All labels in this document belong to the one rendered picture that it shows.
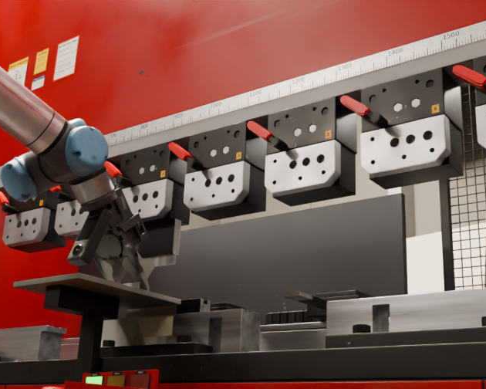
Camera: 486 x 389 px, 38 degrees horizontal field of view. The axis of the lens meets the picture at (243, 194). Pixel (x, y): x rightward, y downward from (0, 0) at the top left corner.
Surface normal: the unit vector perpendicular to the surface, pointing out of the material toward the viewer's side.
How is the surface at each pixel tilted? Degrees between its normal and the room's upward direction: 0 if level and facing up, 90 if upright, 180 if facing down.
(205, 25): 90
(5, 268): 90
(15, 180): 130
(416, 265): 79
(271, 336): 90
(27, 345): 90
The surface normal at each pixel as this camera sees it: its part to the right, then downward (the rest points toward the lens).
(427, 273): -0.72, -0.42
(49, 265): 0.80, -0.16
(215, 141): -0.59, -0.29
